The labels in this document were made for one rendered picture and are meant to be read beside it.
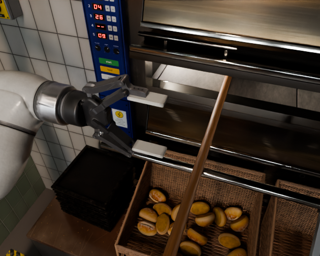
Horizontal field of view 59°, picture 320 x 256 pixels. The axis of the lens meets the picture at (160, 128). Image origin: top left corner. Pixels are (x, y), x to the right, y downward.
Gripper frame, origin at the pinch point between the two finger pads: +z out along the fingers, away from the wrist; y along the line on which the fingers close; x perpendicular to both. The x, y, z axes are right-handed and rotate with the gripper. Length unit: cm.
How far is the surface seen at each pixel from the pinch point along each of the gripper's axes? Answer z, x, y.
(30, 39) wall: -82, -55, 19
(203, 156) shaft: 7.0, -21.1, 28.3
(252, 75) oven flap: 15.6, -40.1, 8.6
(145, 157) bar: -11.5, -17.8, 32.1
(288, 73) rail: 25.0, -40.5, 6.0
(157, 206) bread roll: -13, -32, 84
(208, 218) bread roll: 12, -34, 84
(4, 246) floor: -113, -7, 149
